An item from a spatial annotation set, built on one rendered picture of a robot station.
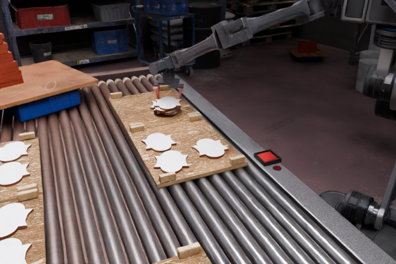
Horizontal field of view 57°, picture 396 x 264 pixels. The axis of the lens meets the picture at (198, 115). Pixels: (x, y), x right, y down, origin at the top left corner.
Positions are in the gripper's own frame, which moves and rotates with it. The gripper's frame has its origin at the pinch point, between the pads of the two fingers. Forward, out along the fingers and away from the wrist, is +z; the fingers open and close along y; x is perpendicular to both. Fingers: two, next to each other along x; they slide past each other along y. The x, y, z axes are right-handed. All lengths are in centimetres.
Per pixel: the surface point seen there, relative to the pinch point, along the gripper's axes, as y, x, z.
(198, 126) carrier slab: 13.7, -20.3, 4.9
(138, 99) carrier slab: -16.2, 11.2, 5.7
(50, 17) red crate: -177, 344, 28
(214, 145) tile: 19.4, -38.8, 3.6
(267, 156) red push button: 39, -44, 5
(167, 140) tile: 1.0, -34.1, 3.9
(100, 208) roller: -18, -72, 7
